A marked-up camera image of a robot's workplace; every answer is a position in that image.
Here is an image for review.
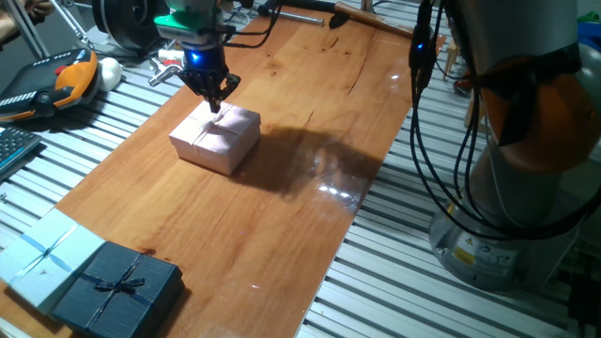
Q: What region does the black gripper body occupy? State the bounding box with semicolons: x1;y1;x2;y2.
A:
180;42;227;82

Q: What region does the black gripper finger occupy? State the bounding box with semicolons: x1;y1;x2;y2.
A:
179;69;220;113
214;72;242;114

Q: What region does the pink box lid with ribbon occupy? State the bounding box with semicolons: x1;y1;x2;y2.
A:
168;100;262;164

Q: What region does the open pink box base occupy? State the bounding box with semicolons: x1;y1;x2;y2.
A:
176;146;261;177

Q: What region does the dark blue gift box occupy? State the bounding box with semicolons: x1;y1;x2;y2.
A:
50;240;185;338

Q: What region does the light blue gift box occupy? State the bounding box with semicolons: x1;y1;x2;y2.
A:
0;207;107;315

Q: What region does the person's left hand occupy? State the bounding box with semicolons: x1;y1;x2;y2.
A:
23;0;55;20

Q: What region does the silver metal clamp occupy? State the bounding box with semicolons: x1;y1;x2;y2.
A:
148;58;185;87

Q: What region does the green wrist adapter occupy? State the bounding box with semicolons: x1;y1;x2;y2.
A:
153;0;225;47

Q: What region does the white egg-shaped object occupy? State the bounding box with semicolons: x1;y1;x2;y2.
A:
97;56;124;93

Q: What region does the black filament spool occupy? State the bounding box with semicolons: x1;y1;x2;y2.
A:
91;0;171;52

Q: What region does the silver metal rod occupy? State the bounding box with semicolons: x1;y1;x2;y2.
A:
276;9;325;27

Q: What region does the orange and black teach pendant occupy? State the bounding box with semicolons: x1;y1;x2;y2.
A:
0;48;100;123

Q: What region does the glossy wooden board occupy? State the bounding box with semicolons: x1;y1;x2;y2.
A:
0;7;445;338

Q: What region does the upright aluminium pole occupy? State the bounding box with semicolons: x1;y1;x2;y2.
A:
4;0;51;60

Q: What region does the black keyboard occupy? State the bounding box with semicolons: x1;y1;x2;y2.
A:
0;126;43;182

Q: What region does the small wooden rack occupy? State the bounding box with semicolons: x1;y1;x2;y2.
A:
443;37;464;69

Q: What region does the blue plastic bag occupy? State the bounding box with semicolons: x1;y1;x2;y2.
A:
576;21;601;51

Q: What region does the hammer with wooden handle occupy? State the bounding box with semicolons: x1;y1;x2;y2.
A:
328;1;417;39

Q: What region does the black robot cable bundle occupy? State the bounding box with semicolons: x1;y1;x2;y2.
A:
407;0;601;240

